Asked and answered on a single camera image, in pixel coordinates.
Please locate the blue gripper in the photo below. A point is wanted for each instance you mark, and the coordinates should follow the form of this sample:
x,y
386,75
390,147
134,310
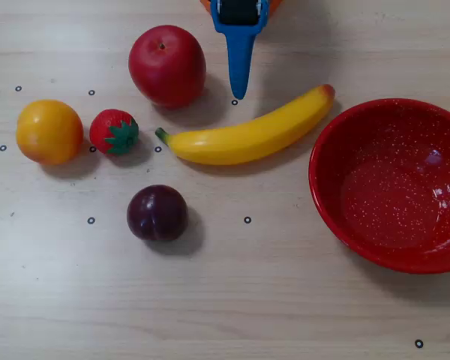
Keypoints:
x,y
241,15

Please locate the dark purple plum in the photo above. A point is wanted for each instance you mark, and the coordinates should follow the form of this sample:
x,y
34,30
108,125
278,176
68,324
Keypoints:
x,y
157,212

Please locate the red speckled bowl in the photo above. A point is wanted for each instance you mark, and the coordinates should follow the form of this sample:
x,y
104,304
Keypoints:
x,y
390,187

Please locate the red apple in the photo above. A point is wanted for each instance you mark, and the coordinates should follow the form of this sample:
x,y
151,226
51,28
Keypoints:
x,y
167,65

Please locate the yellow banana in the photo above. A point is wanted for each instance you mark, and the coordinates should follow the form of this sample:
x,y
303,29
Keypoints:
x,y
247,138

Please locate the red strawberry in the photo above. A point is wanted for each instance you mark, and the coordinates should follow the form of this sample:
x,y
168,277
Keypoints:
x,y
112,131

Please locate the orange yellow peach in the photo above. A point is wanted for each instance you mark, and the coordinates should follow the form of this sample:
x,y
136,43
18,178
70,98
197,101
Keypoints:
x,y
48,131

